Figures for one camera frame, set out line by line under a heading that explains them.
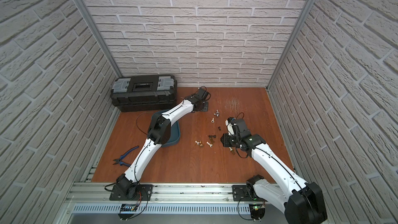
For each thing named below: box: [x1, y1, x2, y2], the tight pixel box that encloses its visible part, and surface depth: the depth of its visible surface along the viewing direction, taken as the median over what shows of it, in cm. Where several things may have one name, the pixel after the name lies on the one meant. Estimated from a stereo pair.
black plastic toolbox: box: [110, 74, 178, 113], surface depth 97 cm
